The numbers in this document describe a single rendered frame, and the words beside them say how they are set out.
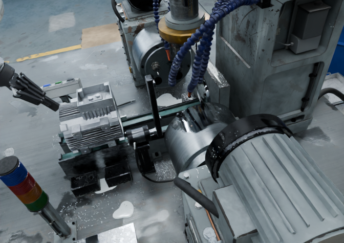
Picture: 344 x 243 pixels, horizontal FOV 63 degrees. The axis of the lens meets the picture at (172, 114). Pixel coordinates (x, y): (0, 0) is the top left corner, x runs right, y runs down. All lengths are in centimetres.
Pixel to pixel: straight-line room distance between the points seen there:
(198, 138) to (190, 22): 36
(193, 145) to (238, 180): 30
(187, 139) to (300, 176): 39
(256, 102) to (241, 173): 57
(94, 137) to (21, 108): 75
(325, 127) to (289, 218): 96
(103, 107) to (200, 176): 47
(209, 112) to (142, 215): 46
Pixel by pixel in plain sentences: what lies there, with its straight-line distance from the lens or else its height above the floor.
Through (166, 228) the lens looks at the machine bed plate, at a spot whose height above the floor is 80.
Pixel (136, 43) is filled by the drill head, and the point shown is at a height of 112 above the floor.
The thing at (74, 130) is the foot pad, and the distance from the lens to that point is 102.
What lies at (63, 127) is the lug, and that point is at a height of 109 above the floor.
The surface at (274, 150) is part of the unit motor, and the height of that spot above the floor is 136.
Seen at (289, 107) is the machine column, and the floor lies 97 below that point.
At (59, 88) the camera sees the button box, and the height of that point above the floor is 107.
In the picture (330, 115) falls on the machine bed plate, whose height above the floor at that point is 80.
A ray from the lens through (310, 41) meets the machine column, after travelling 104.
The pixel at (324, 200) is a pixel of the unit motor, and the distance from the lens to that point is 48.
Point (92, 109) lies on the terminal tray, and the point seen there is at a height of 112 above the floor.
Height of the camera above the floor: 175
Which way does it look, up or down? 44 degrees down
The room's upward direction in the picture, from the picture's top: 8 degrees counter-clockwise
